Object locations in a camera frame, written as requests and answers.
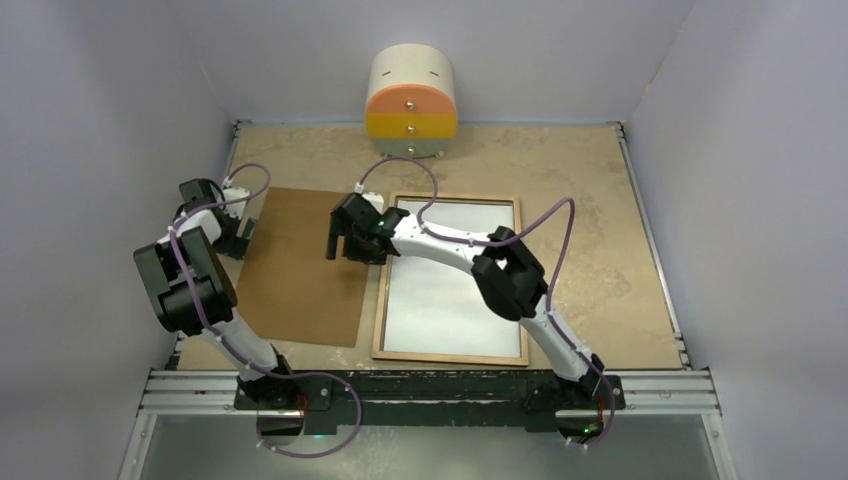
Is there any brown hardboard backing board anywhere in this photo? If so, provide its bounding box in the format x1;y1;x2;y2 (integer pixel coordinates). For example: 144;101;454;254
236;187;368;347

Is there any black wooden picture frame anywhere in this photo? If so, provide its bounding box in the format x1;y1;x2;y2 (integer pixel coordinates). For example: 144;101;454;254
372;192;529;368

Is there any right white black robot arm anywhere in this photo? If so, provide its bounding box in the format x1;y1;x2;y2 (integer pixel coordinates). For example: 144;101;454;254
326;192;615;407

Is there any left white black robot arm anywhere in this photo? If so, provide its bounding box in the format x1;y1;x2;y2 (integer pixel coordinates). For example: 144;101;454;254
133;178;298;409

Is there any round three-drawer mini cabinet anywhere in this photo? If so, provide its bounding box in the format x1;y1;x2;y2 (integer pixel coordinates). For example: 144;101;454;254
364;43;458;158

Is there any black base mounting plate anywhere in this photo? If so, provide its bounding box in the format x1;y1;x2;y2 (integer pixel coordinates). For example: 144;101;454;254
234;369;626;436

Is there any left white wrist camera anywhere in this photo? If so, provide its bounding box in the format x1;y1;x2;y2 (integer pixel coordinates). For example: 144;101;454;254
223;187;251;218

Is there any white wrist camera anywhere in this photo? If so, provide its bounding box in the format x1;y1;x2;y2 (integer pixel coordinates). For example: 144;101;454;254
354;183;385;209
223;187;251;218

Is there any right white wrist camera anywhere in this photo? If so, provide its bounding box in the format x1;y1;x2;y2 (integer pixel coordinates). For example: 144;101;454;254
354;183;385;209

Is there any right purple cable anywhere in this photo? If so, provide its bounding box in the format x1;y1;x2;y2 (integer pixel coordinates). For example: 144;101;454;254
355;155;617;453

